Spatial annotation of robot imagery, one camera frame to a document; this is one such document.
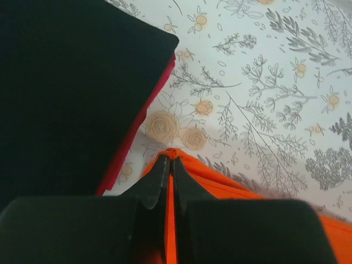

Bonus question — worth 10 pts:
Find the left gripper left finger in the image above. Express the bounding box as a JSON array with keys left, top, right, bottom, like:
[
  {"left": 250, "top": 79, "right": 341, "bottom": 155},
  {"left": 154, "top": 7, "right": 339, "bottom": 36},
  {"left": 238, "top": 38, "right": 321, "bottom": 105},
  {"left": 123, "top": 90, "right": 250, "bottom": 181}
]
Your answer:
[{"left": 1, "top": 155, "right": 169, "bottom": 263}]

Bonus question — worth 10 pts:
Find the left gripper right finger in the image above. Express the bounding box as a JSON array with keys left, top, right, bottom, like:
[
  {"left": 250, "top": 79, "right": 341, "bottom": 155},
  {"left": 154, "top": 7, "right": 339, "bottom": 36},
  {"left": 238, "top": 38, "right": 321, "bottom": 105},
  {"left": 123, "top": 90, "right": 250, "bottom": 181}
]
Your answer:
[{"left": 172, "top": 158, "right": 337, "bottom": 263}]

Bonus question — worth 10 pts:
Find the orange t-shirt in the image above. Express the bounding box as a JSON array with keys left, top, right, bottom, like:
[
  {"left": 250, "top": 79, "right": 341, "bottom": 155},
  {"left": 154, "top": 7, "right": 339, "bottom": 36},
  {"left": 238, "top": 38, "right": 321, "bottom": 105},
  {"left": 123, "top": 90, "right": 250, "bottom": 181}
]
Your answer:
[{"left": 136, "top": 148, "right": 351, "bottom": 263}]

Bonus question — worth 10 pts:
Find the folded red t-shirt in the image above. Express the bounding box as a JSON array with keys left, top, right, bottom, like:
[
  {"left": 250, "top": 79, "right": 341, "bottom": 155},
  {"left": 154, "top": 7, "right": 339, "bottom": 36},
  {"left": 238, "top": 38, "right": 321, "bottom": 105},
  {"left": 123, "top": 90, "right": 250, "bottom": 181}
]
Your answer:
[{"left": 95, "top": 54, "right": 175, "bottom": 196}]

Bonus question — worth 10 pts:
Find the floral patterned table mat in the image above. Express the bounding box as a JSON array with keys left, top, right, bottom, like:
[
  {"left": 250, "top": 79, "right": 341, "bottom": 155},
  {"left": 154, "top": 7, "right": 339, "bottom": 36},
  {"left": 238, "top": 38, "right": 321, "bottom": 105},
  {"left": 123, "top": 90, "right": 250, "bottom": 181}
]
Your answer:
[{"left": 106, "top": 1, "right": 351, "bottom": 222}]

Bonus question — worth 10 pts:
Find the folded black t-shirt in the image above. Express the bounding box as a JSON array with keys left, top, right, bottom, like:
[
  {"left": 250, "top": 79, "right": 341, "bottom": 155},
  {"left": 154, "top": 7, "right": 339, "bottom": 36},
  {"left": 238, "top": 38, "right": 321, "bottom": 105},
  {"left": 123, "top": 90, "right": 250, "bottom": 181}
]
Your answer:
[{"left": 1, "top": 1, "right": 179, "bottom": 207}]

